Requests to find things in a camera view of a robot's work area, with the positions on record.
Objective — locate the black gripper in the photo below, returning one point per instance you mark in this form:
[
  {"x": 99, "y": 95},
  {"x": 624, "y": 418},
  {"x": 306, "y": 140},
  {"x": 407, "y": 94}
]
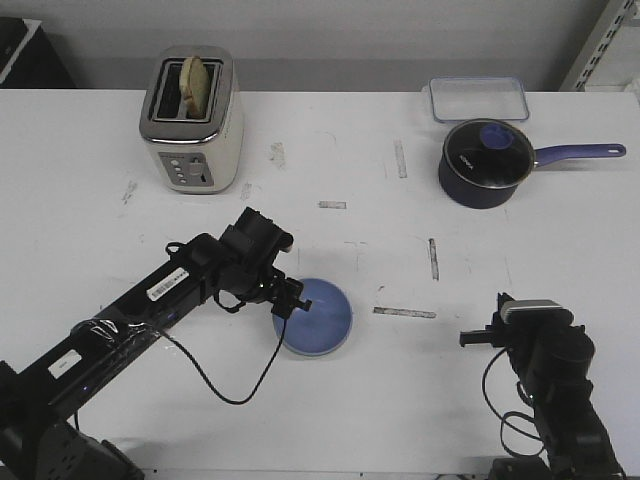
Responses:
[
  {"x": 284, "y": 293},
  {"x": 511, "y": 325}
]

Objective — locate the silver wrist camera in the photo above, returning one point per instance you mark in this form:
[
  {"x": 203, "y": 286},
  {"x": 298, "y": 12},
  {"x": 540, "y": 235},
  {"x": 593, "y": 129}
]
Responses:
[{"x": 529, "y": 310}]

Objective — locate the black box background left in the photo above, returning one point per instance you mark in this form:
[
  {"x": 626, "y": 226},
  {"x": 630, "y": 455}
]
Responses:
[{"x": 28, "y": 58}]

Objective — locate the glass pot lid blue knob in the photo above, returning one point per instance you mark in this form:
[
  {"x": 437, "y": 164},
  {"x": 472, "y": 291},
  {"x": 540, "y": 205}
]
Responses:
[{"x": 489, "y": 153}]

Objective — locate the cream two-slot toaster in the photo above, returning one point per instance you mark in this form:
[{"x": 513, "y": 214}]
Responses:
[{"x": 194, "y": 156}]

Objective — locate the dark blue saucepan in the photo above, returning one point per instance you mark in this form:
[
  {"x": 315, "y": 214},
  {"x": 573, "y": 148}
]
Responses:
[{"x": 472, "y": 196}]

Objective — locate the blue bowl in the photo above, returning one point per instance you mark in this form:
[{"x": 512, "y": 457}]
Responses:
[{"x": 321, "y": 329}]

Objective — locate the toast slice in toaster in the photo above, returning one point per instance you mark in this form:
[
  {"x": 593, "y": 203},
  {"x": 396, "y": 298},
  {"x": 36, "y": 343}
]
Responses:
[{"x": 194, "y": 86}]

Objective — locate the white metal shelf rack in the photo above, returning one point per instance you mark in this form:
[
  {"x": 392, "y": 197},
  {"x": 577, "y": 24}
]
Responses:
[{"x": 608, "y": 60}]

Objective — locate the clear plastic food container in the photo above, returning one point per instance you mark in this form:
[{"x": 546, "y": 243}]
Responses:
[{"x": 456, "y": 99}]

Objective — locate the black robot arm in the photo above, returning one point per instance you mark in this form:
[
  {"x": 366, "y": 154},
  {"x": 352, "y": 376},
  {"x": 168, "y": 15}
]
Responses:
[
  {"x": 37, "y": 439},
  {"x": 550, "y": 357}
]

